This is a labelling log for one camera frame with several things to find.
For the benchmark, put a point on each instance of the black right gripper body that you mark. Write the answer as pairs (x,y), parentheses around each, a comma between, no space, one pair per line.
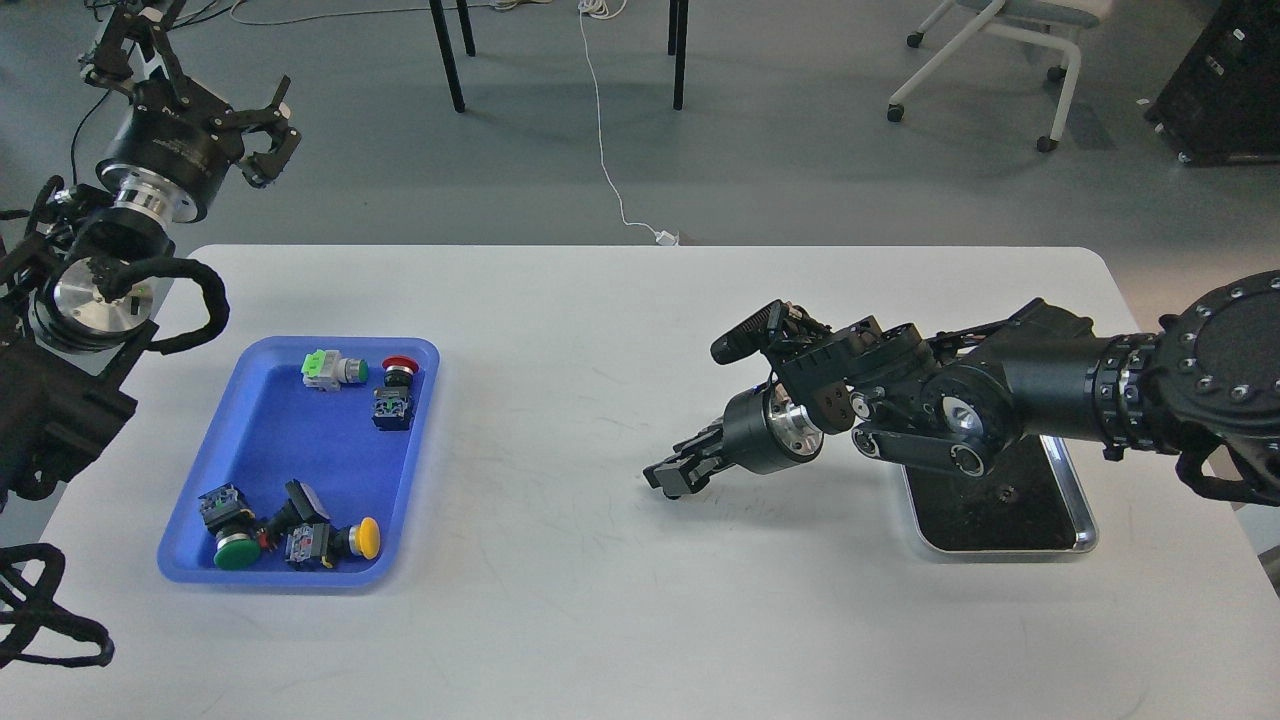
(765,431)

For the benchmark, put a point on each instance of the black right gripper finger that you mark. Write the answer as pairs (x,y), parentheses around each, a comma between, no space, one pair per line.
(687,475)
(707,442)

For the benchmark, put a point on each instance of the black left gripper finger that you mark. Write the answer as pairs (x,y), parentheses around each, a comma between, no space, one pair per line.
(132,55)
(261,167)

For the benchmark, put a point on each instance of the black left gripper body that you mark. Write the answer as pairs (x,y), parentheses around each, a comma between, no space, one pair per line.
(176,142)

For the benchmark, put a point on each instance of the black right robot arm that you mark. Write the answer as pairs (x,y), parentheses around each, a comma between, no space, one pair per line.
(1203,389)

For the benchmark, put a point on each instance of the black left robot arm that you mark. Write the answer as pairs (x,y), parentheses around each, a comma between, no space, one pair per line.
(95,282)

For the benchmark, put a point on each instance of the blue plastic tray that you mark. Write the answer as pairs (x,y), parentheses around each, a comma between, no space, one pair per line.
(270,428)

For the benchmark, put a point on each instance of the red emergency stop button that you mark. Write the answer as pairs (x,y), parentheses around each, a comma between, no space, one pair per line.
(393,399)

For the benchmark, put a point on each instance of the silver metal tray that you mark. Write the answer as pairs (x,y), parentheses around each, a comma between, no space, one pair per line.
(955,516)

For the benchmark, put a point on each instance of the large green mushroom button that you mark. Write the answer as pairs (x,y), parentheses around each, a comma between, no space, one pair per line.
(229,519)

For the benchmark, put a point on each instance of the white office chair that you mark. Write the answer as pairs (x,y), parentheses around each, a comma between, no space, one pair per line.
(1048,29)

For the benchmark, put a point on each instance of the black equipment case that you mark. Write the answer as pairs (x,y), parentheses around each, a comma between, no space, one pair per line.
(1221,105)

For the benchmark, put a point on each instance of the green push button switch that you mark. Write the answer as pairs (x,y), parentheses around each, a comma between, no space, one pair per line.
(330,370)

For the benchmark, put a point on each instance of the black selector switch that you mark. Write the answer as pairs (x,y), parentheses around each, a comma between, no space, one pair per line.
(301,506)

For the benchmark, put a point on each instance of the yellow push button switch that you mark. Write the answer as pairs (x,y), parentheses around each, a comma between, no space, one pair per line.
(320,545)

